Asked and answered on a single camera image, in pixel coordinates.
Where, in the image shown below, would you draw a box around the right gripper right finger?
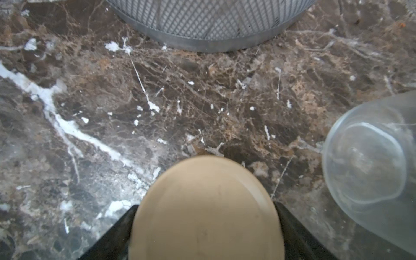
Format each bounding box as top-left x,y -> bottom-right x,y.
274,201 -> 338,260

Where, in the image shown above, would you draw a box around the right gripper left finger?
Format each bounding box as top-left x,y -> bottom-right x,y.
78,205 -> 139,260

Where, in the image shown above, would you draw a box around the glass rice jar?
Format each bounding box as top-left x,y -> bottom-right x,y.
322,91 -> 416,254

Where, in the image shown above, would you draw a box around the metal trash bucket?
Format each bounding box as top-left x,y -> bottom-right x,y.
108,0 -> 315,53

